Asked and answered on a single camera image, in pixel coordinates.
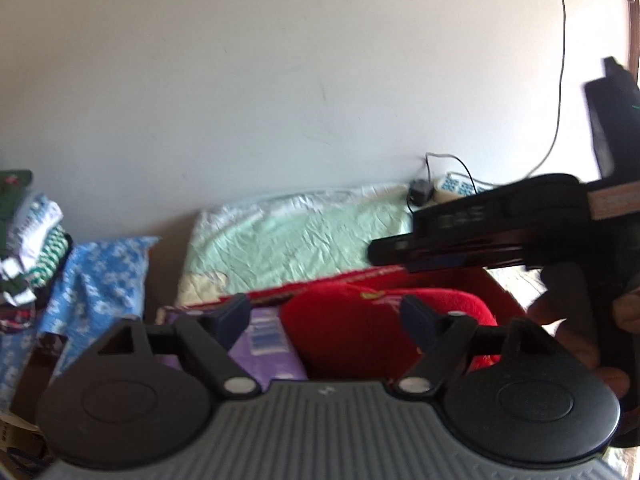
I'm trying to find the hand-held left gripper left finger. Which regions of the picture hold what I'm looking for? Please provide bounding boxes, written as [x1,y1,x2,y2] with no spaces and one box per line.
[97,293,262,401]

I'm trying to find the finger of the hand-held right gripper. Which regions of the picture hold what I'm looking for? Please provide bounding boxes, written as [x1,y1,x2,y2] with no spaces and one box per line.
[369,229,543,273]
[411,174,590,236]

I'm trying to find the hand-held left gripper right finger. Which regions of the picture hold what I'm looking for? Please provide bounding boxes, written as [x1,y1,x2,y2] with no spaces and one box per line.
[397,294,558,397]

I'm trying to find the person's right hand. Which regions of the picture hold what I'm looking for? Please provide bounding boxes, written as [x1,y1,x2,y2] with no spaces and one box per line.
[526,282,640,403]

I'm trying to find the blue patterned tape roll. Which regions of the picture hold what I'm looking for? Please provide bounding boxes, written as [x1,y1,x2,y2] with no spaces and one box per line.
[433,172,497,204]

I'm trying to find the purple packet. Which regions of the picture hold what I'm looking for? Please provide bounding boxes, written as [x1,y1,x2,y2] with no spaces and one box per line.
[159,306,309,387]

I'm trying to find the red plush cloth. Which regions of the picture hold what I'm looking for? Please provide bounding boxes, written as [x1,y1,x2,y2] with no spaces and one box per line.
[279,282,502,382]

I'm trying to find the black power adapter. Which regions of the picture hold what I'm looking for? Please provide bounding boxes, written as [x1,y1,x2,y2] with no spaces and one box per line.
[407,178,436,206]

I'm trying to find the white patterned cloth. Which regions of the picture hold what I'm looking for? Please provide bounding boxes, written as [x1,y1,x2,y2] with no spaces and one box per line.
[490,266,548,313]

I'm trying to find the light green crinkled sheet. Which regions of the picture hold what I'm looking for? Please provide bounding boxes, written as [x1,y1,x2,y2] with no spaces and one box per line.
[175,184,417,307]

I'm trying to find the blue floral cloth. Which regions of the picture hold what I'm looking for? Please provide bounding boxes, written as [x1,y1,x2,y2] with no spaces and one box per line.
[0,236,162,412]

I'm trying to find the pile of folded clothes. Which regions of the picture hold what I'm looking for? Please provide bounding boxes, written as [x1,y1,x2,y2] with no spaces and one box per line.
[0,169,74,332]

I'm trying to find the cardboard box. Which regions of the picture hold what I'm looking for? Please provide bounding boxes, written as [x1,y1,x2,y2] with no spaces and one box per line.
[0,409,57,480]

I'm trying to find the thin black adapter cable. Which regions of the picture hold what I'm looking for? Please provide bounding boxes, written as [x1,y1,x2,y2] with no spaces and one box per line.
[405,152,497,212]

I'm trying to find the black wall cable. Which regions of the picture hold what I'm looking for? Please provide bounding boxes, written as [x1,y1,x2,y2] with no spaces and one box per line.
[524,0,569,182]

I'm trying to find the wooden window frame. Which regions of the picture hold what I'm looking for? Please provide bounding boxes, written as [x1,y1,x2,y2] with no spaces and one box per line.
[623,0,640,87]

